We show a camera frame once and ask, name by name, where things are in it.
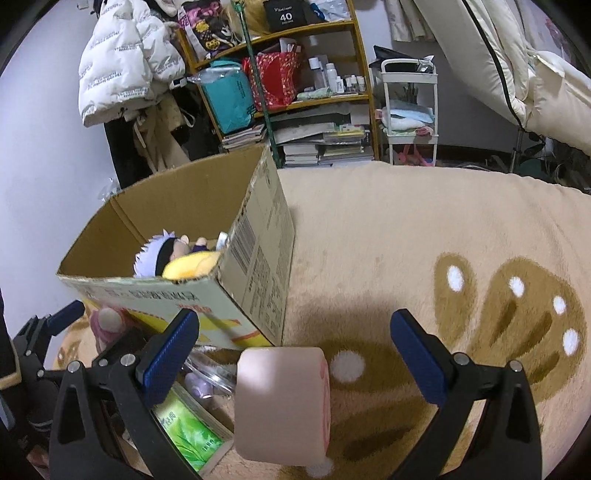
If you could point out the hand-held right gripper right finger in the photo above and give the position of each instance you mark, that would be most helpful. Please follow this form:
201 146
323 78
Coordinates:
418 360

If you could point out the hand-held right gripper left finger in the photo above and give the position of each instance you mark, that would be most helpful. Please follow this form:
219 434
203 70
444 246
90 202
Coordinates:
171 355

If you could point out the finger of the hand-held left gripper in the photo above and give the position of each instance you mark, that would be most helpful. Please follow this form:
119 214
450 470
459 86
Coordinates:
67 316
122 344

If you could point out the pink-haired plush doll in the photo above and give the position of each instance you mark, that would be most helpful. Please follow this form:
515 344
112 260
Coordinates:
108 321

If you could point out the purple plush toy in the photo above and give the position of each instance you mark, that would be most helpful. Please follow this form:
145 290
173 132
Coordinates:
198 385

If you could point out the pink cube plush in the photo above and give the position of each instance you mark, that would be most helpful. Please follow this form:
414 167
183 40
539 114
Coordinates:
277 406

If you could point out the printed cardboard box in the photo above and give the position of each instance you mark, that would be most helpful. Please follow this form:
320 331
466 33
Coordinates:
258 258

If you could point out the yellow plush toy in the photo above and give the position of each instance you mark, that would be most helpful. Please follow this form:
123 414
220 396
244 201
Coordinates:
189 265

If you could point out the white-haired plush doll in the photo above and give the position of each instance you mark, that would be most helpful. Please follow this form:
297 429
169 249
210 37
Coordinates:
154 251

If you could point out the small purple-clothed plush doll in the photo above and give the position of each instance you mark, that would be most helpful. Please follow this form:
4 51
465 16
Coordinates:
202 243

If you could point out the beige printed blanket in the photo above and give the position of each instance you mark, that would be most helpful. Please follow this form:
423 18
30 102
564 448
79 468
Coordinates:
392 230

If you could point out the black hanging garment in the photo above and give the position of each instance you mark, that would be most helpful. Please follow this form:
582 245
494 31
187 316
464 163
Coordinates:
122 152

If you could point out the beige canvas bag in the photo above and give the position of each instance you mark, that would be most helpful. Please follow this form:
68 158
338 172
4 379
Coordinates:
161 143

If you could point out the pink toy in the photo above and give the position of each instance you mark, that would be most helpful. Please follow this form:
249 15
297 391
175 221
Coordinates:
411 157

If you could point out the stack of books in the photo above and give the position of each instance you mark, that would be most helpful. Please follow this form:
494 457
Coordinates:
323 147

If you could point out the folded pale cloths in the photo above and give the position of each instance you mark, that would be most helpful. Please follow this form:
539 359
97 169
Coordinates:
406 117

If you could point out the white trolley cart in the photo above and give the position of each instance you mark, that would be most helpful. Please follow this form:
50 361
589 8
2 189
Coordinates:
435 106

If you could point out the teal bag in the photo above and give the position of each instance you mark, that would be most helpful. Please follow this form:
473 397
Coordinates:
228 101

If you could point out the white puffer jacket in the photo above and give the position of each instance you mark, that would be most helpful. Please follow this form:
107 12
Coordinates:
120 60

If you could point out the wooden shelf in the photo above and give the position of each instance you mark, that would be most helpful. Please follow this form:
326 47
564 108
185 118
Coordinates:
332 99

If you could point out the green pole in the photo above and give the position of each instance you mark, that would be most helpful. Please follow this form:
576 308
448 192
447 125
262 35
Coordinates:
258 92

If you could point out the red patterned bag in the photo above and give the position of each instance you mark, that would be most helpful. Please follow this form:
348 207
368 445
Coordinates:
277 78

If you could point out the row of white bottles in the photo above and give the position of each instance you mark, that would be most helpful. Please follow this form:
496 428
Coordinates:
330 74

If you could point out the colourful printed bag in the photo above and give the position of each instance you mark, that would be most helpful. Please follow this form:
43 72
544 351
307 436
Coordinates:
207 32

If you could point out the white duvet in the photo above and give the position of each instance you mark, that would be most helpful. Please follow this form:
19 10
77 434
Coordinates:
489 46

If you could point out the black box with white print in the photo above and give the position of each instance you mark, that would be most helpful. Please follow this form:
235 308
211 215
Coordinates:
286 16

